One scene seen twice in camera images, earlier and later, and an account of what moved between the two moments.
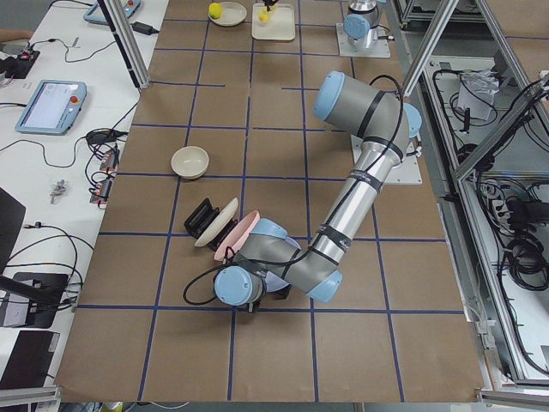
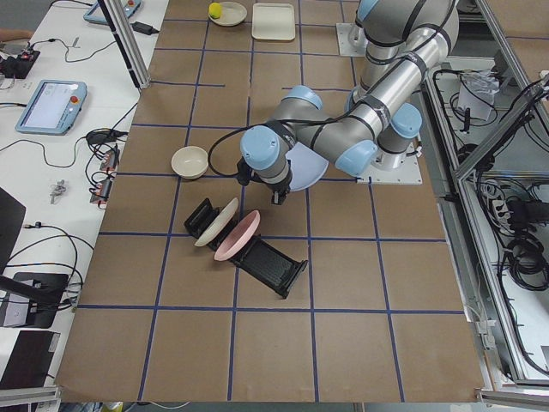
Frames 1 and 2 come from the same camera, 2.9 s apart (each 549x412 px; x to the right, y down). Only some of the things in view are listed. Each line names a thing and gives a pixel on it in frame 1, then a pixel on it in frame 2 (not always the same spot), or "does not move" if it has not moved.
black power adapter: (143, 27) does not move
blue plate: (274, 281) -> (308, 166)
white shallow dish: (232, 15) does not move
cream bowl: (190, 162) does not move
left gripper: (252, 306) -> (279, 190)
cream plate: (220, 224) does not move
